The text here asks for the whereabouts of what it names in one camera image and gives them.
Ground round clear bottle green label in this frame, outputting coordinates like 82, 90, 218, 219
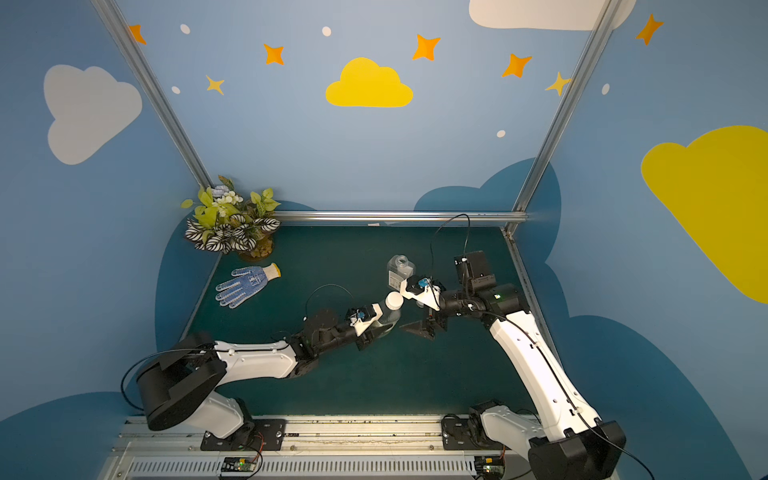
377, 304, 401, 326

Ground white cap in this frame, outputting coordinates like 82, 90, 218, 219
385, 291, 404, 311

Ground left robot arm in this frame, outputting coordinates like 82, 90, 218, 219
136, 303, 401, 440

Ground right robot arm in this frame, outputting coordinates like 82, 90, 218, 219
398, 251, 626, 479

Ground square clear bottle white label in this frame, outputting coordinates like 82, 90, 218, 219
387, 255, 415, 291

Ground blue dotted work glove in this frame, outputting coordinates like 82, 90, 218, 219
215, 263, 282, 309

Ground right circuit board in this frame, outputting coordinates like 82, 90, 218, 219
473, 456, 505, 480

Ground circuit board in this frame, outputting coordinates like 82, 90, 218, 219
473, 456, 505, 480
220, 457, 257, 475

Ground left circuit board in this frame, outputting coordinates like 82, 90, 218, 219
220, 457, 257, 475

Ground artificial potted plant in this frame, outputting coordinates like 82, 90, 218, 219
181, 176, 281, 261

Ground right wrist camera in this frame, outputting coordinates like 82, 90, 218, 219
400, 276, 442, 311

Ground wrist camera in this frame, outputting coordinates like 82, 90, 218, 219
346, 303, 383, 336
400, 276, 442, 311

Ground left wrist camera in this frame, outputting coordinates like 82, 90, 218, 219
346, 303, 383, 336

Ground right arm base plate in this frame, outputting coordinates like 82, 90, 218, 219
440, 414, 504, 451

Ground aluminium back rail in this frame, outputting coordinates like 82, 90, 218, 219
275, 211, 527, 224

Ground aluminium rail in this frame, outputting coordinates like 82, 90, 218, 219
99, 414, 533, 479
275, 211, 527, 224

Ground aluminium front rail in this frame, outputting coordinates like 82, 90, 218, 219
99, 414, 533, 479

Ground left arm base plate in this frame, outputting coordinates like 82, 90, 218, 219
200, 418, 287, 452

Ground right aluminium corner post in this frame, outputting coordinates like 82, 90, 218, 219
512, 0, 623, 216

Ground aluminium corner post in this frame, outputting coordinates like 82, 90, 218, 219
91, 0, 213, 187
512, 0, 623, 216

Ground left aluminium corner post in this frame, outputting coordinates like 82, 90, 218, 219
91, 0, 213, 187

